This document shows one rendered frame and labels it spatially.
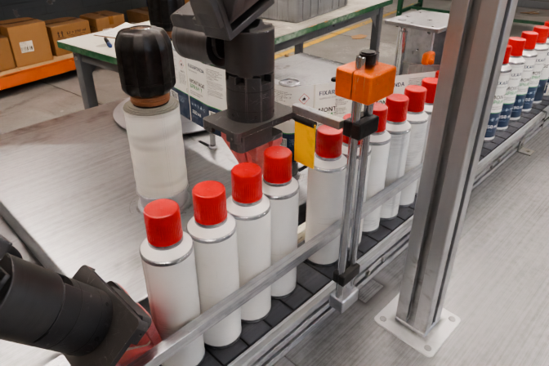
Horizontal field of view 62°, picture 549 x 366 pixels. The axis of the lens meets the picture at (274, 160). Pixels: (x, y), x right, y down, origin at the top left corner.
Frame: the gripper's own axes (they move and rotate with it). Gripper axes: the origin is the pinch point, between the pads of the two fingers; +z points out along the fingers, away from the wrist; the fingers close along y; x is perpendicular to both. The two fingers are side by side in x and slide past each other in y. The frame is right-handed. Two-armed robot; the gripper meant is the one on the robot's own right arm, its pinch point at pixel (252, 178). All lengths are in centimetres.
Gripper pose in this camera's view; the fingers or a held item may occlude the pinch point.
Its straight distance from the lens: 60.4
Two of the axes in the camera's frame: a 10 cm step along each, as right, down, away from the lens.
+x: 7.2, 3.3, -6.1
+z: 0.0, 8.8, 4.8
